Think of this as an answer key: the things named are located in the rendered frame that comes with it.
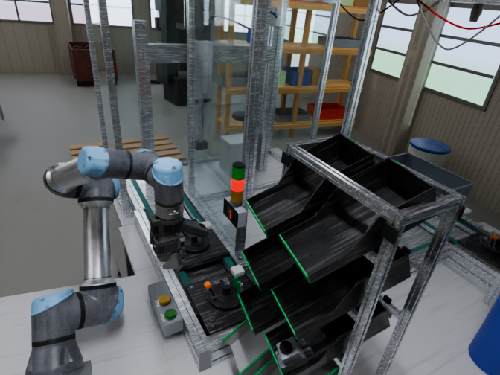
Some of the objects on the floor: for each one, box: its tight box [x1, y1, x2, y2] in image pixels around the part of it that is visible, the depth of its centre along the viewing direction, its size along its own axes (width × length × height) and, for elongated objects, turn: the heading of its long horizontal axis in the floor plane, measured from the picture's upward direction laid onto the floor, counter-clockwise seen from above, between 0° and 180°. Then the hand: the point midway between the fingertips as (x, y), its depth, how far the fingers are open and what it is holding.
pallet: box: [69, 142, 103, 160], centre depth 438 cm, size 128×88×12 cm
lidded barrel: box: [408, 138, 451, 167], centre depth 428 cm, size 46×46×56 cm
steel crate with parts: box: [68, 42, 94, 86], centre depth 751 cm, size 98×114×76 cm
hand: (178, 266), depth 104 cm, fingers closed
